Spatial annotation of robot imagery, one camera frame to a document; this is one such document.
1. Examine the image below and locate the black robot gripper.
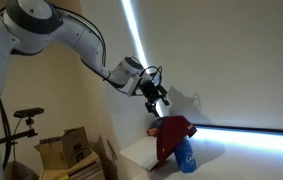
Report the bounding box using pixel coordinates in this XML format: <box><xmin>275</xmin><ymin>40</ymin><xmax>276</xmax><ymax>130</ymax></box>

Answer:
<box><xmin>141</xmin><ymin>82</ymin><xmax>170</xmax><ymax>118</ymax></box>

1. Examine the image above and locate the maroon baseball cap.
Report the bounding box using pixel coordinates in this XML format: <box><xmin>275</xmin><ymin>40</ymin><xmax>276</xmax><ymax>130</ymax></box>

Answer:
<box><xmin>151</xmin><ymin>116</ymin><xmax>197</xmax><ymax>171</ymax></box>

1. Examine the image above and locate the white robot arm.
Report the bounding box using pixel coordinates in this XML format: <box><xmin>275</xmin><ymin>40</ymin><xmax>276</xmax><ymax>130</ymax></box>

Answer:
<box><xmin>0</xmin><ymin>0</ymin><xmax>169</xmax><ymax>180</ymax></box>

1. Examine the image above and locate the blue bottle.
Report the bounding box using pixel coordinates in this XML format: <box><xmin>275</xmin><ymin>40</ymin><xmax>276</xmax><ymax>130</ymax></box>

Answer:
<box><xmin>174</xmin><ymin>136</ymin><xmax>196</xmax><ymax>173</ymax></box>

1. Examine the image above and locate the open cardboard box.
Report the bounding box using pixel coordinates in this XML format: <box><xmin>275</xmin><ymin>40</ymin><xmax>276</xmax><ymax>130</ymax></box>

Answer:
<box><xmin>34</xmin><ymin>127</ymin><xmax>92</xmax><ymax>170</ymax></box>

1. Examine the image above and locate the brown box on floor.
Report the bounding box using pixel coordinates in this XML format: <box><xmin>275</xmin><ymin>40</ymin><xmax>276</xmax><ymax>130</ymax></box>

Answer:
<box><xmin>4</xmin><ymin>161</ymin><xmax>39</xmax><ymax>180</ymax></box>

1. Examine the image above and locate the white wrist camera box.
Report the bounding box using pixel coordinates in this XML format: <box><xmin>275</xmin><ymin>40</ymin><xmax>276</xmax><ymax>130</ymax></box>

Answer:
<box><xmin>127</xmin><ymin>75</ymin><xmax>143</xmax><ymax>97</ymax></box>

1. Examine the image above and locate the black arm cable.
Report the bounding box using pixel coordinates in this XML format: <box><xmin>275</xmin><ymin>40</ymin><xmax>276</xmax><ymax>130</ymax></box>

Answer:
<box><xmin>138</xmin><ymin>65</ymin><xmax>164</xmax><ymax>88</ymax></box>

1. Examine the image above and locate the black camera on stand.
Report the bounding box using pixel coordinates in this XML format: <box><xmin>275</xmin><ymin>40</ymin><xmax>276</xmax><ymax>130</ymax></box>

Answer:
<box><xmin>0</xmin><ymin>107</ymin><xmax>44</xmax><ymax>144</ymax></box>

